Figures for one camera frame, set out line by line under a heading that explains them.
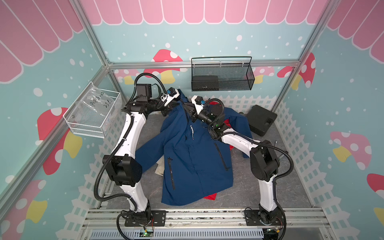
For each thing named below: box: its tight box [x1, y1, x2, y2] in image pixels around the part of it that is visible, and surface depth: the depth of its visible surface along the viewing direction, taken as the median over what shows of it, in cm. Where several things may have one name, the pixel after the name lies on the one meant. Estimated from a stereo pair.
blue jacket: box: [136, 89, 252, 206], surface depth 86 cm
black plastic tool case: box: [248, 104, 278, 137], surface depth 112 cm
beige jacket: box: [154, 154, 165, 177], surface depth 92 cm
